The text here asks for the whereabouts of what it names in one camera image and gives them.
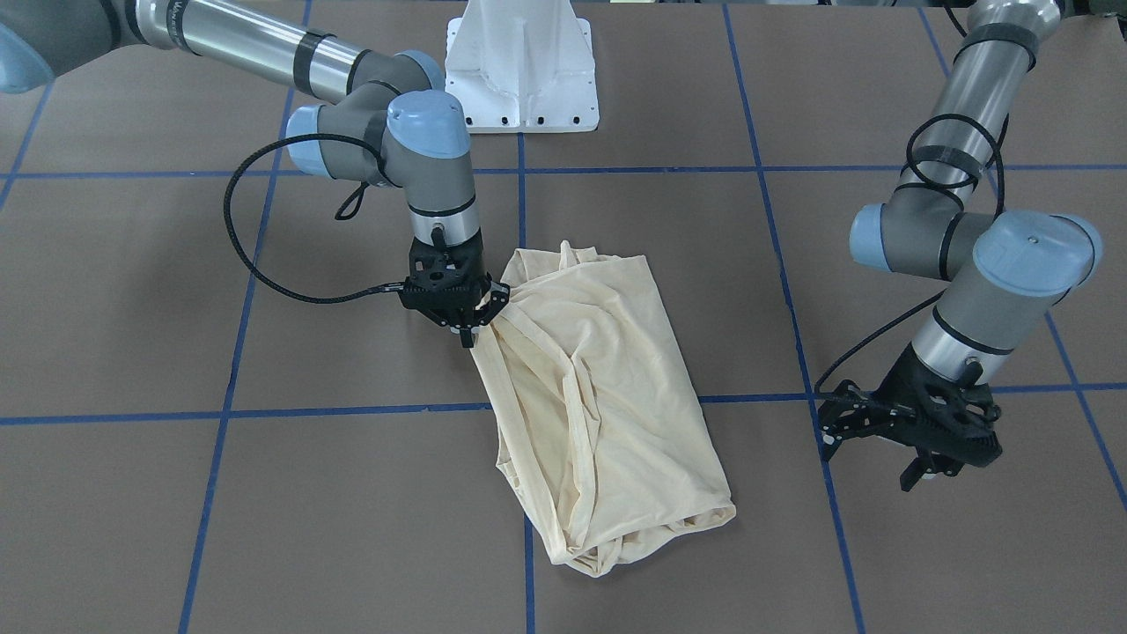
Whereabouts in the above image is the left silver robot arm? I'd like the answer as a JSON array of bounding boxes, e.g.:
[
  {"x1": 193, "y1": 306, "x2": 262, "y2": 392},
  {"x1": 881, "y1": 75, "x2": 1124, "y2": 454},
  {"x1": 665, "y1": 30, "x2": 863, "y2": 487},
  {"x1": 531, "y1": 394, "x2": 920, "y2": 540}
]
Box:
[{"x1": 817, "y1": 1, "x2": 1103, "y2": 490}]

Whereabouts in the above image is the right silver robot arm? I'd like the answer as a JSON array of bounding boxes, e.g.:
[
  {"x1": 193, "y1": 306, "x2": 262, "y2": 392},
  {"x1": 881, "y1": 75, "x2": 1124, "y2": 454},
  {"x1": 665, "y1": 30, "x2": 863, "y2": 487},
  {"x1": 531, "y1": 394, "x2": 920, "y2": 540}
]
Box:
[{"x1": 1, "y1": 1, "x2": 511, "y2": 348}]

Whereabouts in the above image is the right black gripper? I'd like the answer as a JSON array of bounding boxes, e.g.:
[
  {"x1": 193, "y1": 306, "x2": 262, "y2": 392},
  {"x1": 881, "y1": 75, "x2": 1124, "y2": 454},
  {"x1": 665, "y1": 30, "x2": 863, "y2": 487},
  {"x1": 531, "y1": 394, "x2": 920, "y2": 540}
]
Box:
[{"x1": 399, "y1": 232, "x2": 511, "y2": 349}]

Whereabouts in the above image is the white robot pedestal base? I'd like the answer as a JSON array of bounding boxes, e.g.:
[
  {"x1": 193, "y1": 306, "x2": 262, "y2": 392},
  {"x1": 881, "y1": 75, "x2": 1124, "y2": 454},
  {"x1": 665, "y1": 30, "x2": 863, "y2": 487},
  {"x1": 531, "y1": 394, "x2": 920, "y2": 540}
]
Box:
[{"x1": 446, "y1": 1, "x2": 600, "y2": 134}]

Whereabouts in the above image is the yellow long-sleeve California shirt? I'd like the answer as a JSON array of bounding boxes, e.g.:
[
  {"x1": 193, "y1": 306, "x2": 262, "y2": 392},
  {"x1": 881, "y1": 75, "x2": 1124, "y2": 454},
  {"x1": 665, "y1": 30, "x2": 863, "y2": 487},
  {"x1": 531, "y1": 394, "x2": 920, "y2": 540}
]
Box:
[{"x1": 472, "y1": 242, "x2": 736, "y2": 578}]

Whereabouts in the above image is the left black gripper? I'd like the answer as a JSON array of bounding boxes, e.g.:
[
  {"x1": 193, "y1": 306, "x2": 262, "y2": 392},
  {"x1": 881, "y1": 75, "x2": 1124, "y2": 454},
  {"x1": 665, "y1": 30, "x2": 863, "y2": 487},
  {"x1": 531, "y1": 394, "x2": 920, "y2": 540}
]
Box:
[{"x1": 818, "y1": 348, "x2": 1003, "y2": 492}]

